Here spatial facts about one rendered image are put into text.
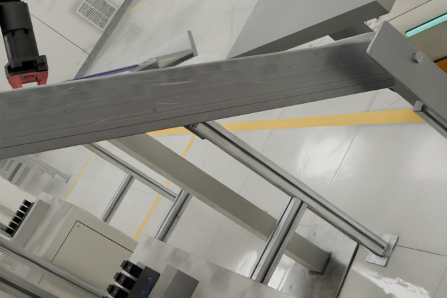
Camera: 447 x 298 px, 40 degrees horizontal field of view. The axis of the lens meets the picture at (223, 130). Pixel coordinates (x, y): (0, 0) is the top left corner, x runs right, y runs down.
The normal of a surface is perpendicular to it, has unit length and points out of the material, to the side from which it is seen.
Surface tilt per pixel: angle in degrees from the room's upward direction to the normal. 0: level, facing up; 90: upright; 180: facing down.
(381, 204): 0
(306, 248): 90
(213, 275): 0
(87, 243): 90
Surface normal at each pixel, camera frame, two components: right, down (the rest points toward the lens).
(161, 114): 0.43, -0.03
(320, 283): -0.77, -0.54
